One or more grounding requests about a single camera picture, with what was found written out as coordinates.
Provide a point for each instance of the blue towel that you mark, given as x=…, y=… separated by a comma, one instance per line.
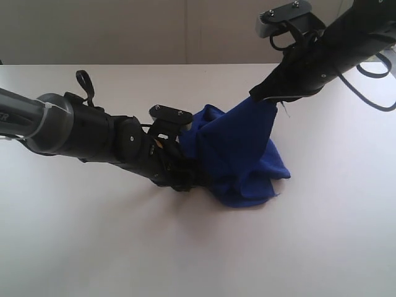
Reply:
x=235, y=149

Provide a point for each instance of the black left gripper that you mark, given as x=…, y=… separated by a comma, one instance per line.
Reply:
x=163, y=163

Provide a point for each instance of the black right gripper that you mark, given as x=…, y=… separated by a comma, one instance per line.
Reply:
x=307, y=65

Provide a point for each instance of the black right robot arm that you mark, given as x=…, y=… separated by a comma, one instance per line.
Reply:
x=368, y=28

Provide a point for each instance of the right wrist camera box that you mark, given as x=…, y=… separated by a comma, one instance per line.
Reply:
x=297, y=14

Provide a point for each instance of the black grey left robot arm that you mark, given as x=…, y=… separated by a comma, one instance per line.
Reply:
x=63, y=125

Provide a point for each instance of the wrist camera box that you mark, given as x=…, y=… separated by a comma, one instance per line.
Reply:
x=297, y=14
x=181, y=120

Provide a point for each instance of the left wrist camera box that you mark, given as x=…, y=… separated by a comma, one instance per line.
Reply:
x=181, y=120

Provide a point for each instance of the white zip tie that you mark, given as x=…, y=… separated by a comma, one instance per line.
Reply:
x=48, y=106

